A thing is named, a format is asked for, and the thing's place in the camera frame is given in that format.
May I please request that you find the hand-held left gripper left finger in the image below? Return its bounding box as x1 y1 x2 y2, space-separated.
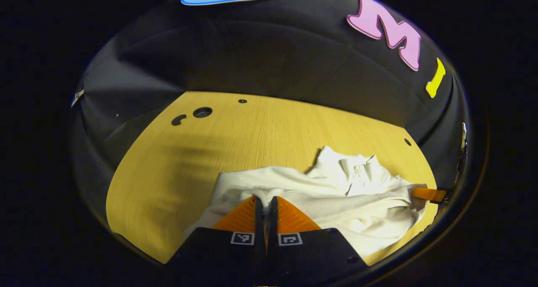
166 195 266 286

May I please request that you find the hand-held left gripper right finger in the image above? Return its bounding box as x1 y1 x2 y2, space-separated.
267 195 370 286

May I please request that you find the white garment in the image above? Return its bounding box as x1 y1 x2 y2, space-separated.
184 146 428 258

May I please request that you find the black backdrop cloth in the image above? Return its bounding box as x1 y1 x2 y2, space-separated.
71 0 470 187

